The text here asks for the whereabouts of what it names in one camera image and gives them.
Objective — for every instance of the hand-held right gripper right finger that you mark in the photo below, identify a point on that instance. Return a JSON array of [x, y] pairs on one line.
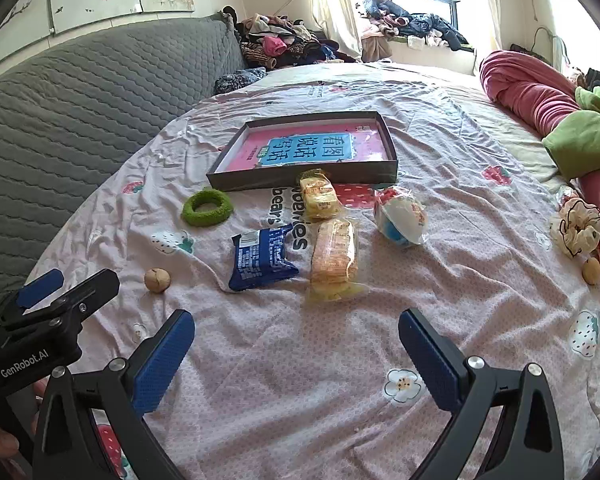
[[430, 360]]

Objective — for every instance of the cluttered side table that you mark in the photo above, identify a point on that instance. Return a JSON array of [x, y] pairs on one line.
[[522, 49]]

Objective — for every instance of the white black-trimmed scrunchie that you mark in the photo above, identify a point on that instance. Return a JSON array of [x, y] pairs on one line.
[[575, 230]]

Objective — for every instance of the cream curtain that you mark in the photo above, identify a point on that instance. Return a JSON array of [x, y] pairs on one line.
[[335, 5], [489, 10]]

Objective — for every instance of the yellow snack packet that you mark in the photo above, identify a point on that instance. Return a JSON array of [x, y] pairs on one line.
[[320, 200]]

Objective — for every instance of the brown cloth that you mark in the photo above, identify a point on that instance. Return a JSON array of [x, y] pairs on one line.
[[377, 49]]

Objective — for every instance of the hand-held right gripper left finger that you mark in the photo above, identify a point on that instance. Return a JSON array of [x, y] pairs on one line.
[[162, 365]]

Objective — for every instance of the pile of mixed clothes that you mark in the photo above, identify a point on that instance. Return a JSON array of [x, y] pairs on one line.
[[280, 45]]

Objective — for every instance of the dark patterned cloth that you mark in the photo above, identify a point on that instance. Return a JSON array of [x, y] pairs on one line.
[[237, 81]]

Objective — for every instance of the pink book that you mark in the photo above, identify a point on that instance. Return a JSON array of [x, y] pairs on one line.
[[305, 152]]

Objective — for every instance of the green cloth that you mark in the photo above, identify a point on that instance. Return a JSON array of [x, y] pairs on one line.
[[585, 140]]

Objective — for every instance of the beige walnut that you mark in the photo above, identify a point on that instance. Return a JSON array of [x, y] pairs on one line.
[[157, 280], [591, 272]]

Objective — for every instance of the red and white snack packet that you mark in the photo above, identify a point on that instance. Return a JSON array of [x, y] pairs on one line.
[[400, 215]]

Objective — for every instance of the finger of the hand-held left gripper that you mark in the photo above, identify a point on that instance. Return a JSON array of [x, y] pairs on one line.
[[41, 287], [92, 290]]

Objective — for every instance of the orange cracker packet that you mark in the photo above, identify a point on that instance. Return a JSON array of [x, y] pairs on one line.
[[332, 260]]

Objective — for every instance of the dark grey shallow box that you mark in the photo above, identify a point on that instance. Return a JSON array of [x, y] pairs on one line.
[[260, 180]]

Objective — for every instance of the person's left hand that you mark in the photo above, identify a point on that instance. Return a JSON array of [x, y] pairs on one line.
[[0, 442]]

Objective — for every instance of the blue snack packet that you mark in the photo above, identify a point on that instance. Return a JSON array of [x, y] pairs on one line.
[[260, 260]]

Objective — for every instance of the clothes heap on windowsill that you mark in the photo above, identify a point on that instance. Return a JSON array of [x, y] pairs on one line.
[[420, 25]]

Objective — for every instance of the grey quilted headboard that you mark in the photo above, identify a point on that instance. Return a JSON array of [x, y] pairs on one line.
[[80, 110]]

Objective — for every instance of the pink duvet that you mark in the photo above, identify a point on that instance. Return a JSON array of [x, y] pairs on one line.
[[525, 90]]

